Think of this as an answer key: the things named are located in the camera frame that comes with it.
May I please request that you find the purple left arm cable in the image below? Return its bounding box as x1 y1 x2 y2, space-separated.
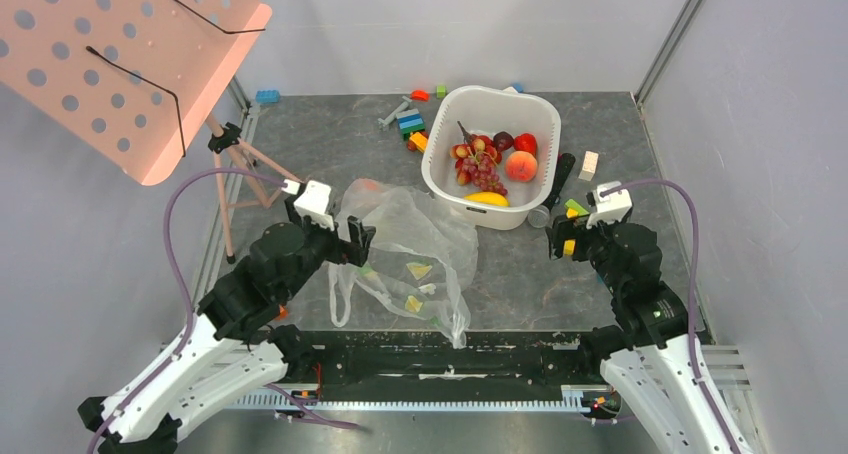
84 167 362 454

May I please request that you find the red curved block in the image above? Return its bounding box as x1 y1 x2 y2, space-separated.
409 90 430 102

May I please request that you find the pink music stand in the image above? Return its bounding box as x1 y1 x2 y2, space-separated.
0 0 313 265

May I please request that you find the grey toy wrench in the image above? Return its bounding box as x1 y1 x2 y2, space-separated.
377 96 412 130

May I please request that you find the stacked coloured brick pile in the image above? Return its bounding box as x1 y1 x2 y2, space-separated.
396 109 428 152

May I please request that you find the orange fake peach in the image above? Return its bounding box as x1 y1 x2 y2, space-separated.
504 151 538 183

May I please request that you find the dark red grape bunch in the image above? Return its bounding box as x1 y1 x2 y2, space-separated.
456 153 508 196

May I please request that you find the black microphone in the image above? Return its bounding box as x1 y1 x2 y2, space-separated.
527 153 576 228

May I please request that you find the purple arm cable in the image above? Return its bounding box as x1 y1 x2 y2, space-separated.
599 177 743 454
84 167 362 454

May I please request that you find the beige wooden block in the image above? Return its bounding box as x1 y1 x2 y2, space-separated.
578 151 599 181

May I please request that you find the red yellow fruit bunch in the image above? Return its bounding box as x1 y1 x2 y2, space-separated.
450 121 502 170

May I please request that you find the translucent plastic bag with fruits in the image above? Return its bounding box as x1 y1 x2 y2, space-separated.
328 178 479 349

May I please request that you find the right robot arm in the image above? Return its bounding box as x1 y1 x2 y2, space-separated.
546 215 753 453

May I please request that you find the blue lego brick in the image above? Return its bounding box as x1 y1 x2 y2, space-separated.
255 89 281 105

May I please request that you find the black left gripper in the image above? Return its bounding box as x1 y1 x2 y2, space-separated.
282 195 377 300

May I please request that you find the red fake pear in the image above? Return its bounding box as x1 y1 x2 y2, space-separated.
513 133 538 156

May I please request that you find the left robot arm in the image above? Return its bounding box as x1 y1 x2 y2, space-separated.
78 216 377 453

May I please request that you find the dark purple fake plum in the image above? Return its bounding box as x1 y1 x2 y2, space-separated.
493 131 514 152

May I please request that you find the yellow fake banana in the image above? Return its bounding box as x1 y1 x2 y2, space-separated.
464 191 511 207

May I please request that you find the aluminium frame post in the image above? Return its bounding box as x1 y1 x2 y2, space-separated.
633 0 705 110

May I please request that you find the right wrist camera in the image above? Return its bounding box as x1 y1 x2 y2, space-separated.
586 181 633 229

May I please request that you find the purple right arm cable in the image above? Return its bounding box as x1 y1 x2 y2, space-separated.
599 177 743 454

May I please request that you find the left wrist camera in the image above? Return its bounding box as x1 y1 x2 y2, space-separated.
293 180 335 231

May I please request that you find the white plastic basin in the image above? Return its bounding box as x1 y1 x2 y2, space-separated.
421 86 561 230

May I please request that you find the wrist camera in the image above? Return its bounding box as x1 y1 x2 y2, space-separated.
293 180 335 231
586 181 633 229

